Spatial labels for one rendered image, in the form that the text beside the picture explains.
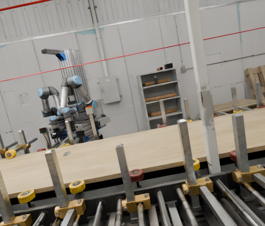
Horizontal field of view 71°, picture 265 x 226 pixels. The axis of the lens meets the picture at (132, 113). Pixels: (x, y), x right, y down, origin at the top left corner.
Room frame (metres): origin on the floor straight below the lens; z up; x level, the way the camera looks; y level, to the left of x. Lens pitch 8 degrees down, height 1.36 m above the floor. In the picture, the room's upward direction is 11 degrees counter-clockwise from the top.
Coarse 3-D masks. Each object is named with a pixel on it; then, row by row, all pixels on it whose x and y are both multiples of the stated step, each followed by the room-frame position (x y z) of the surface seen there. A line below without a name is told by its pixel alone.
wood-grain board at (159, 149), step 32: (160, 128) 1.74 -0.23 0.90; (192, 128) 1.53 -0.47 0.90; (224, 128) 1.36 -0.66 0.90; (256, 128) 1.23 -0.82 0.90; (0, 160) 1.75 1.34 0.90; (32, 160) 1.54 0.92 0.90; (64, 160) 1.37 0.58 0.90; (96, 160) 1.24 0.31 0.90; (128, 160) 1.12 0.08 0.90; (160, 160) 1.03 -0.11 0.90
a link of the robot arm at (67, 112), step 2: (64, 108) 2.01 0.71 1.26; (66, 108) 2.01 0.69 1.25; (68, 108) 2.04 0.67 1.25; (62, 110) 2.02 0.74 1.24; (64, 110) 2.00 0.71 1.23; (66, 110) 2.01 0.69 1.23; (68, 110) 2.02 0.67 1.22; (70, 110) 2.06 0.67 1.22; (64, 112) 2.00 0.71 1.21; (66, 112) 2.01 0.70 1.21; (68, 112) 2.02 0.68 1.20; (70, 112) 2.05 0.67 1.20; (64, 114) 2.01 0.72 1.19; (66, 114) 2.00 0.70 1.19; (68, 114) 2.01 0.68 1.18; (70, 114) 2.04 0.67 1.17; (64, 116) 2.01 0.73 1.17; (66, 116) 2.00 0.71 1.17; (68, 116) 2.01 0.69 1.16; (70, 116) 2.03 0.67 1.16
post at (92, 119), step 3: (90, 114) 1.91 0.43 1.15; (93, 114) 1.92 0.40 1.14; (90, 117) 1.91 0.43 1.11; (93, 117) 1.92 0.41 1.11; (90, 120) 1.91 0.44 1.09; (93, 120) 1.91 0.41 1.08; (93, 123) 1.91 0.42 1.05; (93, 126) 1.91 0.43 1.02; (93, 129) 1.91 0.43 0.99; (96, 129) 1.92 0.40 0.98; (93, 132) 1.91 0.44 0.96; (96, 132) 1.91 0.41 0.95; (96, 135) 1.91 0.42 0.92; (96, 138) 1.91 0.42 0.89
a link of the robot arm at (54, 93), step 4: (52, 88) 2.49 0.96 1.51; (52, 92) 2.48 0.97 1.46; (56, 92) 2.49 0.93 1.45; (52, 96) 2.49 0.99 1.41; (56, 96) 2.48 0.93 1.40; (56, 100) 2.46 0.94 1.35; (56, 104) 2.44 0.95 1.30; (56, 108) 2.45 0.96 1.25; (60, 116) 2.39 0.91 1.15; (60, 120) 2.39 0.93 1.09
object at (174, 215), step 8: (232, 192) 0.85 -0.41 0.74; (176, 200) 0.86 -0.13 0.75; (240, 200) 0.78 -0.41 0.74; (152, 208) 0.85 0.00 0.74; (168, 208) 0.83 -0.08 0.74; (176, 208) 0.82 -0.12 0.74; (248, 208) 0.73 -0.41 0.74; (112, 216) 0.85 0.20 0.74; (152, 216) 0.79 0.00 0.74; (176, 216) 0.76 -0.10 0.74; (256, 216) 0.67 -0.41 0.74; (88, 224) 0.83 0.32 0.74; (112, 224) 0.79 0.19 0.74; (152, 224) 0.74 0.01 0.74; (176, 224) 0.72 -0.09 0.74; (264, 224) 0.63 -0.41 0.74
